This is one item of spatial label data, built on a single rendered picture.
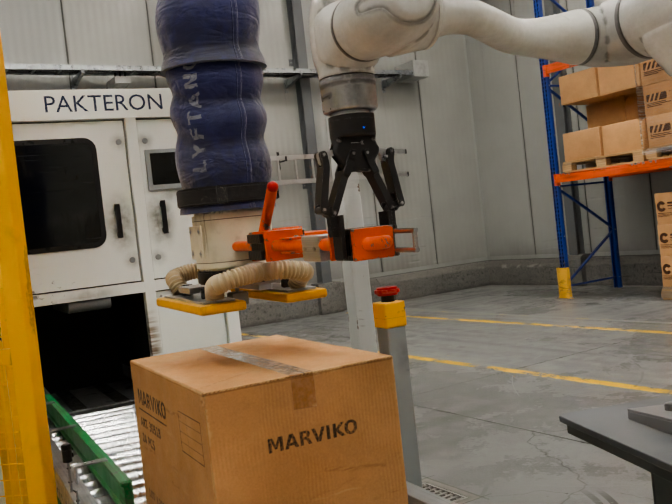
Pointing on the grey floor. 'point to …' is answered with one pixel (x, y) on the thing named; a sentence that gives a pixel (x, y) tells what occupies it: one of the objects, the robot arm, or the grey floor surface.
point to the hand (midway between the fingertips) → (364, 240)
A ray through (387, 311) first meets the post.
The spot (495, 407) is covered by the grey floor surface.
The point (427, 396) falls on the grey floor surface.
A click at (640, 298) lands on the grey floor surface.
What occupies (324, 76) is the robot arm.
